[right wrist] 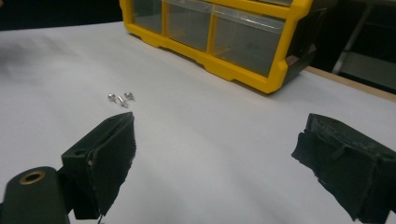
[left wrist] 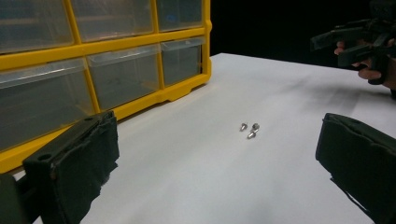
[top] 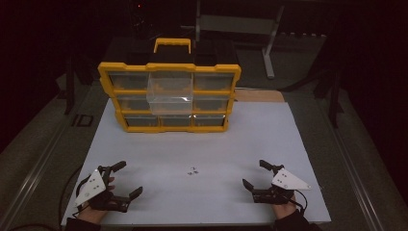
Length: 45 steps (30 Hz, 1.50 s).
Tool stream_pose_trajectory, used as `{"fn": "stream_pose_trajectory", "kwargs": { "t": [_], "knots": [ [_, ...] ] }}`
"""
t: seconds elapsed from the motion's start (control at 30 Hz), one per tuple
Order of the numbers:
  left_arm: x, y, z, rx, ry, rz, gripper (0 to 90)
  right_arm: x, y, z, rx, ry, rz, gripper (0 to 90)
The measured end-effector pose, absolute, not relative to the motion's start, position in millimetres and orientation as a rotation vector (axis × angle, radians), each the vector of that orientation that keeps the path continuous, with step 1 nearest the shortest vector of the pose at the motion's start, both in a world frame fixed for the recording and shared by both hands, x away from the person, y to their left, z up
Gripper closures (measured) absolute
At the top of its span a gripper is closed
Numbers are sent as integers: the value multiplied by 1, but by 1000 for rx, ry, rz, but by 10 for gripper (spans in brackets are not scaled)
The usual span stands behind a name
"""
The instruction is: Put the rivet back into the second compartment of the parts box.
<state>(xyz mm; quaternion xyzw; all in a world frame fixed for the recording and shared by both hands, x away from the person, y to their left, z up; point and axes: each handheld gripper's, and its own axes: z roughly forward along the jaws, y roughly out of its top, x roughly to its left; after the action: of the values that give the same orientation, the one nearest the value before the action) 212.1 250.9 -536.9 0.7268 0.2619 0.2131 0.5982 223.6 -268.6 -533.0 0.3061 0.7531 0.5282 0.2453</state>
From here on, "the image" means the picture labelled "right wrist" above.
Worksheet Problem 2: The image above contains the white table mat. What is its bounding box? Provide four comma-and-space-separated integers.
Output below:
0, 21, 396, 224

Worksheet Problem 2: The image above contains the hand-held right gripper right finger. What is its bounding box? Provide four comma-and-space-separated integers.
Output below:
291, 113, 396, 224

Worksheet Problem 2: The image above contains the grey metal stand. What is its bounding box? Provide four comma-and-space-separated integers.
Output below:
331, 2, 396, 93

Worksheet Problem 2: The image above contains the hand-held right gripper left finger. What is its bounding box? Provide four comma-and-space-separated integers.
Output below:
61, 111, 137, 220

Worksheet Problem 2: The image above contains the yellow black drawer organizer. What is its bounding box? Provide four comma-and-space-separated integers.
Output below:
119, 0, 328, 94

